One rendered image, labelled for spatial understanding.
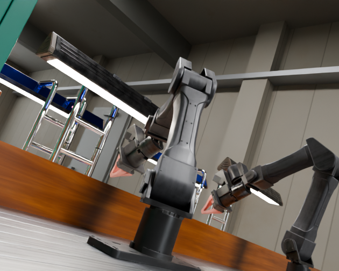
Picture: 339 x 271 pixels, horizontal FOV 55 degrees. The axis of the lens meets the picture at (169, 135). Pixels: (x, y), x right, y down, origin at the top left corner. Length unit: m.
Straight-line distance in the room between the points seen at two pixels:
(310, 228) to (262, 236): 2.19
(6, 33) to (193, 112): 0.34
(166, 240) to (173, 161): 0.13
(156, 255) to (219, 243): 0.56
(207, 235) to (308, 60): 3.02
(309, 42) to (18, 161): 3.59
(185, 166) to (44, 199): 0.26
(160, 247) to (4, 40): 0.38
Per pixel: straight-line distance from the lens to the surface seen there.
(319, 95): 3.52
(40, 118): 1.40
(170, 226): 0.51
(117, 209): 0.73
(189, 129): 0.61
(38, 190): 0.63
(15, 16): 0.57
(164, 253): 0.52
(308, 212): 1.05
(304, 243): 1.03
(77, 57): 1.00
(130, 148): 1.00
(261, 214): 3.26
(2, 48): 0.55
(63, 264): 0.32
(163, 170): 0.53
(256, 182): 1.16
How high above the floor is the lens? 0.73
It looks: 14 degrees up
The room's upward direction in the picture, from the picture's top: 20 degrees clockwise
